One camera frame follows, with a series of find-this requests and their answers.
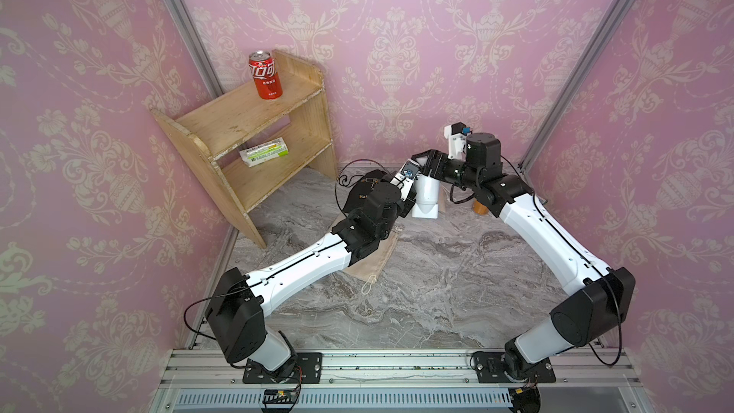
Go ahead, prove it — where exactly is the white hair dryer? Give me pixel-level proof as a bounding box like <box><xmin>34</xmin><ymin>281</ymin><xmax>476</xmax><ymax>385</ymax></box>
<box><xmin>411</xmin><ymin>175</ymin><xmax>441</xmax><ymax>219</ymax></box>

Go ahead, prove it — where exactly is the black drawstring bag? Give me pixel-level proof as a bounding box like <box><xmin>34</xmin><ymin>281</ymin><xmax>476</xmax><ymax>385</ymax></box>
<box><xmin>338</xmin><ymin>169</ymin><xmax>388</xmax><ymax>215</ymax></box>

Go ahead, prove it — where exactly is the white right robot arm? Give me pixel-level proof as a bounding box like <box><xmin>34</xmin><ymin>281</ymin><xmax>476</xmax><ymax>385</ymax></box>
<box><xmin>414</xmin><ymin>133</ymin><xmax>636</xmax><ymax>382</ymax></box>

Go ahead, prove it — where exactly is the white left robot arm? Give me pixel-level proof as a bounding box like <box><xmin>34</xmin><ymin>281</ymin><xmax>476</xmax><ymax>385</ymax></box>
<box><xmin>204</xmin><ymin>177</ymin><xmax>416</xmax><ymax>374</ymax></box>

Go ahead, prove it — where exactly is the orange soda can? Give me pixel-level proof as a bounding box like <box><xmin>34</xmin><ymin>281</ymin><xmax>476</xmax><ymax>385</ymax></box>
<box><xmin>472</xmin><ymin>200</ymin><xmax>489</xmax><ymax>215</ymax></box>

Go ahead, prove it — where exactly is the green white box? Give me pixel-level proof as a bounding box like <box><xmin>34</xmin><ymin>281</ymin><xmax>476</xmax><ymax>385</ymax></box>
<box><xmin>239</xmin><ymin>138</ymin><xmax>289</xmax><ymax>167</ymax></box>

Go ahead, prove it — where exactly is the wooden two-tier shelf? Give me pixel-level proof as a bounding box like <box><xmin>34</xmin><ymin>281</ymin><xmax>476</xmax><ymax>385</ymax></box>
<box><xmin>152</xmin><ymin>51</ymin><xmax>338</xmax><ymax>248</ymax></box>

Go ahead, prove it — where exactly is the red cola can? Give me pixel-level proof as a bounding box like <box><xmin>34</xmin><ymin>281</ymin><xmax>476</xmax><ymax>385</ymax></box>
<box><xmin>248</xmin><ymin>51</ymin><xmax>283</xmax><ymax>101</ymax></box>

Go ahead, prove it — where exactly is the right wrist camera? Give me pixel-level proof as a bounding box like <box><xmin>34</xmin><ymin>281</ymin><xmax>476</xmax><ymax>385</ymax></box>
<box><xmin>443</xmin><ymin>122</ymin><xmax>472</xmax><ymax>161</ymax></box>

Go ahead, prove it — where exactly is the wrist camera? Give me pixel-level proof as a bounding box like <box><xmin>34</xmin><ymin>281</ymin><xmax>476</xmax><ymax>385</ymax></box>
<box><xmin>391</xmin><ymin>160</ymin><xmax>422</xmax><ymax>201</ymax></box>
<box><xmin>443</xmin><ymin>122</ymin><xmax>472</xmax><ymax>161</ymax></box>

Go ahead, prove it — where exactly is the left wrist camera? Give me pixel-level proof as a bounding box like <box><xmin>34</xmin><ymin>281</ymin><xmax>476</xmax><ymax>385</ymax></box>
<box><xmin>391</xmin><ymin>160</ymin><xmax>422</xmax><ymax>201</ymax></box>

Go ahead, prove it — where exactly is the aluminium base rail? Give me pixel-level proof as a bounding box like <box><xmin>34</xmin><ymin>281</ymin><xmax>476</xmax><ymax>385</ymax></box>
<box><xmin>149</xmin><ymin>349</ymin><xmax>655</xmax><ymax>412</ymax></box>

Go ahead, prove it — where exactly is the right aluminium corner post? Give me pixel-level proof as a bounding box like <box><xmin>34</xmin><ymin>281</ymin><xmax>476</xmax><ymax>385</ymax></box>
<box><xmin>518</xmin><ymin>0</ymin><xmax>635</xmax><ymax>177</ymax></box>

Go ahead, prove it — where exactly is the aluminium corner post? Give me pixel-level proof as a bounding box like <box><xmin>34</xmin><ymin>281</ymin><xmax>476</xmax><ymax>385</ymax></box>
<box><xmin>164</xmin><ymin>0</ymin><xmax>225</xmax><ymax>98</ymax></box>
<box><xmin>518</xmin><ymin>0</ymin><xmax>635</xmax><ymax>177</ymax></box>

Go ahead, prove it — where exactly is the left aluminium corner post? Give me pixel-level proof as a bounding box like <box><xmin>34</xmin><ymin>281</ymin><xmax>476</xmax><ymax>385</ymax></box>
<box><xmin>164</xmin><ymin>0</ymin><xmax>225</xmax><ymax>98</ymax></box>

